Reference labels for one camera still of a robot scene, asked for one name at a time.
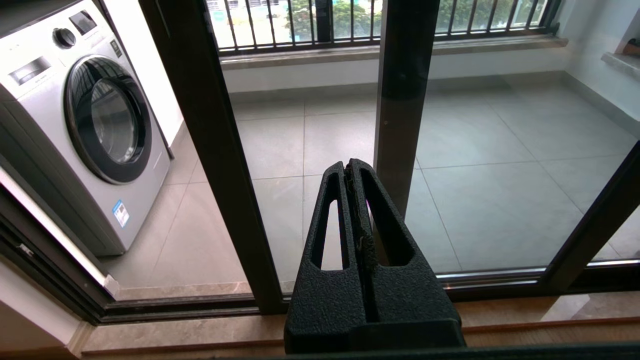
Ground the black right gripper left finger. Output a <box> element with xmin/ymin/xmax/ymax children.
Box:
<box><xmin>285</xmin><ymin>161</ymin><xmax>370</xmax><ymax>327</ymax></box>

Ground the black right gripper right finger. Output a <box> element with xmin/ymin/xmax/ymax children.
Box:
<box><xmin>348</xmin><ymin>158</ymin><xmax>462</xmax><ymax>326</ymax></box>

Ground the dark-framed sliding glass door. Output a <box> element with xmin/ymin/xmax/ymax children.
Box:
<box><xmin>139</xmin><ymin>0</ymin><xmax>640</xmax><ymax>315</ymax></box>

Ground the dark-framed fixed glass door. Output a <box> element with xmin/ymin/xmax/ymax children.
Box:
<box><xmin>372</xmin><ymin>0</ymin><xmax>640</xmax><ymax>281</ymax></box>

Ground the long grey stone sill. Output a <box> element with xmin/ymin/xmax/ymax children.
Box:
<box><xmin>219</xmin><ymin>34</ymin><xmax>569</xmax><ymax>70</ymax></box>

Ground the long black balcony railing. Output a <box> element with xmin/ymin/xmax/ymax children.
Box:
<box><xmin>206</xmin><ymin>0</ymin><xmax>562</xmax><ymax>55</ymax></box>

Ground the white front-load washing machine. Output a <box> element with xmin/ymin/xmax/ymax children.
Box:
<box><xmin>0</xmin><ymin>0</ymin><xmax>174</xmax><ymax>258</ymax></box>

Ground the short grey stone sill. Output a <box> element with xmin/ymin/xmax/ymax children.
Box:
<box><xmin>601</xmin><ymin>49</ymin><xmax>640</xmax><ymax>82</ymax></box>

